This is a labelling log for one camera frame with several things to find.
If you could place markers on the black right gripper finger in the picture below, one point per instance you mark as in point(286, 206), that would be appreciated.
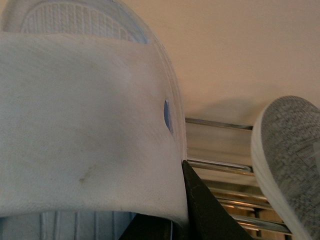
point(208, 220)

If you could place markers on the grey sneaker navy lining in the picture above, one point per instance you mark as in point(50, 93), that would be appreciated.
point(285, 152)

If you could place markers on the light blue slide slipper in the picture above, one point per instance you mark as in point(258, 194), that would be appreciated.
point(92, 127)

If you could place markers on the black metal shoe rack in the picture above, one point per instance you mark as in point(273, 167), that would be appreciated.
point(219, 152)

